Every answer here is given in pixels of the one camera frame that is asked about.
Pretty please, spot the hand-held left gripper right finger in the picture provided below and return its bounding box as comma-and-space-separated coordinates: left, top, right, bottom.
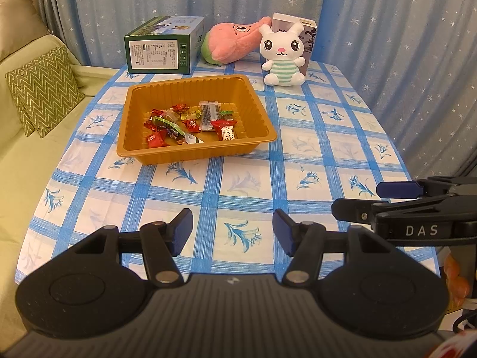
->
272, 209, 396, 288

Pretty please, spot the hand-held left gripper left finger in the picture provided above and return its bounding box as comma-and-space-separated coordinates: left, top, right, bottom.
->
71, 208, 193, 288

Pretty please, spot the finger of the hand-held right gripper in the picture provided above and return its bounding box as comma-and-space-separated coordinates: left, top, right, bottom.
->
332, 192, 462, 226
377, 176, 477, 197

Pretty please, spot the red green patterned packet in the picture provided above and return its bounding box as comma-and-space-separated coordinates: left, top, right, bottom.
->
146, 130, 169, 149

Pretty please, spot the green clear snack packet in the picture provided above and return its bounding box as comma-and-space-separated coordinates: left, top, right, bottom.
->
149, 115, 204, 145

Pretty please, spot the large red snack packet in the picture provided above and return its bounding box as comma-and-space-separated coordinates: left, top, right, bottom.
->
210, 119, 238, 142

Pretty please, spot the clear black sesame bar packet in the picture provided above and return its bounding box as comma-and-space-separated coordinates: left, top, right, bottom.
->
199, 101, 220, 132

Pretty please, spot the orange plastic tray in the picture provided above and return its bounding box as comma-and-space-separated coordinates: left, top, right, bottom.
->
116, 75, 277, 166

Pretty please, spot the person's right hand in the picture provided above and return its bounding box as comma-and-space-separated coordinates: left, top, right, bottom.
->
443, 254, 471, 300

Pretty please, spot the blue checkered tablecloth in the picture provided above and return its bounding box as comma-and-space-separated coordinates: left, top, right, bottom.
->
14, 58, 438, 284

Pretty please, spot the red white printed cloth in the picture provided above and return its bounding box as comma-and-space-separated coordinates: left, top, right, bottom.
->
428, 328, 477, 358

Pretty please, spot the blue star curtain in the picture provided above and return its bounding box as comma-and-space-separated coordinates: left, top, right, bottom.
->
75, 0, 477, 195

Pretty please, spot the white rabbit plush toy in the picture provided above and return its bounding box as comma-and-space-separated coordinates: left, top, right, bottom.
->
258, 22, 307, 86

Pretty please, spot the light green sofa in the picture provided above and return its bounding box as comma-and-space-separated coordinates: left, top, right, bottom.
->
0, 33, 123, 344

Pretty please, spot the white and dark carton box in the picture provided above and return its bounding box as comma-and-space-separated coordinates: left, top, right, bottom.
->
271, 12, 318, 77

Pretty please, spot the green carton box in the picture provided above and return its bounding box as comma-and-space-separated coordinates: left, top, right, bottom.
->
124, 16, 205, 74

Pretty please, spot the pink plush toy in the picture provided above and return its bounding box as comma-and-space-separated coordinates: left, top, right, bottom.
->
200, 16, 272, 64

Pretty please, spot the green zigzag cushion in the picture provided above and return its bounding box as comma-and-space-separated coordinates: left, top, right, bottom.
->
5, 47, 86, 138

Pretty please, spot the grey curtain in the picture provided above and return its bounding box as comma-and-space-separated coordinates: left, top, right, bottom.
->
33, 0, 90, 66

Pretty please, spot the beige pillow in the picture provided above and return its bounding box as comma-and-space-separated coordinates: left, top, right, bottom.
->
0, 0, 49, 64

